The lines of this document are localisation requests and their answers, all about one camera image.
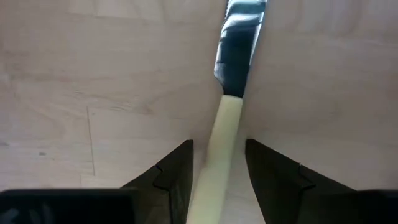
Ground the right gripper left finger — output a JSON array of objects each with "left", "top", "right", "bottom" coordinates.
[{"left": 121, "top": 139, "right": 194, "bottom": 224}]

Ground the cream-handled table knife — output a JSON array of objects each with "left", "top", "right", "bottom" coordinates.
[{"left": 185, "top": 0, "right": 268, "bottom": 224}]

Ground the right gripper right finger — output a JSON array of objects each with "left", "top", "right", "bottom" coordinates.
[{"left": 245, "top": 139, "right": 355, "bottom": 224}]

